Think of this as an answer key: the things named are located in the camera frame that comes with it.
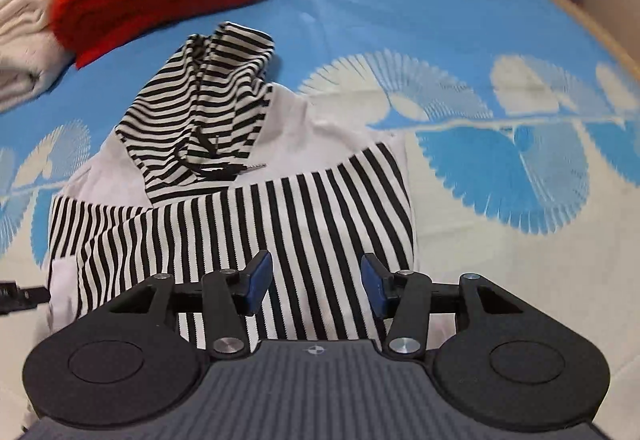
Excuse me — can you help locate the black white striped hooded top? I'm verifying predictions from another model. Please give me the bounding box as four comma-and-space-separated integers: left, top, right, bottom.
48, 22, 416, 342

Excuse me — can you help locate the cream folded fleece blanket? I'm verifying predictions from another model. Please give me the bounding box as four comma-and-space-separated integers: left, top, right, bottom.
0, 0, 72, 111

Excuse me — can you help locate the blue cream patterned bedsheet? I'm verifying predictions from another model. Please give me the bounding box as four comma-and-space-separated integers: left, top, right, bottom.
1, 0, 639, 439

